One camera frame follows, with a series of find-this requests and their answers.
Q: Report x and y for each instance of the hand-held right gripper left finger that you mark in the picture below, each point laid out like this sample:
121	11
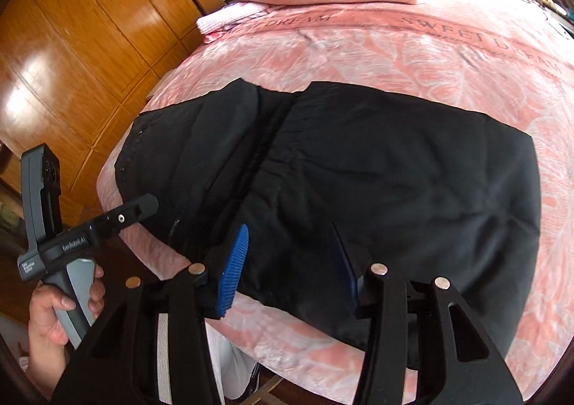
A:
233	268

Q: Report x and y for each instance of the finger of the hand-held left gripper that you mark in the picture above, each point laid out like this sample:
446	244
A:
130	213

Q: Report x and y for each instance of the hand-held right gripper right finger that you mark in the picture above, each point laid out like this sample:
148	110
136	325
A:
347	268

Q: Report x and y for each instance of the black quilted pants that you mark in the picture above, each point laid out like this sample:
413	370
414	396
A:
381	163

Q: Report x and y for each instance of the person's white striped trousers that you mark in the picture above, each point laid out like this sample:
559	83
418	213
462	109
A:
233	364

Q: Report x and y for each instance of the wooden wardrobe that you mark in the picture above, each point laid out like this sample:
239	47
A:
89	42

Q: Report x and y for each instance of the white folded towel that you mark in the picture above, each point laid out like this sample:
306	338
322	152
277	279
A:
224	17

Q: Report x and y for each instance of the pink printed bed blanket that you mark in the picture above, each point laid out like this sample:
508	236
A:
403	55

